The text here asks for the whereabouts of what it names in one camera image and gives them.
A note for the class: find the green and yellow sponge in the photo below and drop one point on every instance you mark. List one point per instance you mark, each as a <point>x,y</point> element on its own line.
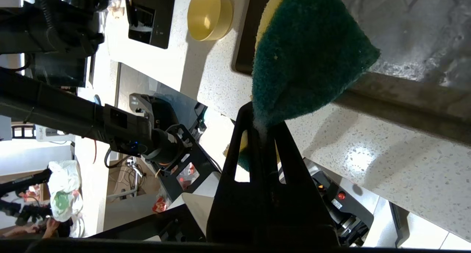
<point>312,54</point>

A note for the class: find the white plastic bag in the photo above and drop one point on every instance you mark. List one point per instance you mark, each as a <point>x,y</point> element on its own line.
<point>64,190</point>

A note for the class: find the yellow plastic bowl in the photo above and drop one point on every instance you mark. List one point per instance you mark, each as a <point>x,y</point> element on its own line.
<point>208,14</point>

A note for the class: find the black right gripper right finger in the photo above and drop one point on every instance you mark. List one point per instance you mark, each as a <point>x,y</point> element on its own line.
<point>301,212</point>

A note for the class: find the person in grey shirt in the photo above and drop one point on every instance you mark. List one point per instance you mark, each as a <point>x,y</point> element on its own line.
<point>36,229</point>

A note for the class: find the stainless steel sink basin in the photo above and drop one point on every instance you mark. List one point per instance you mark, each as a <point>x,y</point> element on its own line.
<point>423,32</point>

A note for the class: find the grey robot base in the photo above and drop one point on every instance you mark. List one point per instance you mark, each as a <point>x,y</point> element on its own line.
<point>338,201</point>

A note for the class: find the black glass cooktop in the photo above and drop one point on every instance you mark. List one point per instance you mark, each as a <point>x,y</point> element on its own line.
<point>154,14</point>

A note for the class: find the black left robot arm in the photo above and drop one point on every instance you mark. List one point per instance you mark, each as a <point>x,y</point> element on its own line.
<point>55,106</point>

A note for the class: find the black robot torso bracket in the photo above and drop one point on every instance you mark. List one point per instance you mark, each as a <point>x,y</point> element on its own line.
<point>195,164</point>

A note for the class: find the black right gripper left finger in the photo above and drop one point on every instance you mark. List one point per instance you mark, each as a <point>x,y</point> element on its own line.
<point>235,209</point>

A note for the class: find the small red white packet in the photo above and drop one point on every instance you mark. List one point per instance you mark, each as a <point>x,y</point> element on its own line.
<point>160,204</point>

